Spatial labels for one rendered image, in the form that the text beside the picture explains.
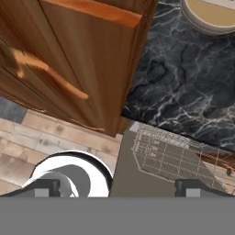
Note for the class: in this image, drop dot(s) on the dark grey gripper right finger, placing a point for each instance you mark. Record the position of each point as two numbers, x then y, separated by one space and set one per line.
185 184

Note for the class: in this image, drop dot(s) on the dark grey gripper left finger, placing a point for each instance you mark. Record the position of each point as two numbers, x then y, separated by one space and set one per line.
46 184

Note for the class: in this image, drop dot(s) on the grey dishwasher door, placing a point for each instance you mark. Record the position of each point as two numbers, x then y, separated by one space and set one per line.
125 171

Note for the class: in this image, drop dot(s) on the brown wooden cupboard door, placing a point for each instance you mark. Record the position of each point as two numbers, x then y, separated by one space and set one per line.
18 27

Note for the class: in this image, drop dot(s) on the white bowl with tan inside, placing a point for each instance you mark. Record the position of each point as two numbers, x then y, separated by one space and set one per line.
211 13

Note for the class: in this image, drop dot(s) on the white and black round object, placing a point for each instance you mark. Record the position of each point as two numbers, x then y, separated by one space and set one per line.
98 180

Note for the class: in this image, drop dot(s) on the brown wooden drawer front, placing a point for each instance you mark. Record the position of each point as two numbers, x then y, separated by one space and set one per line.
101 67

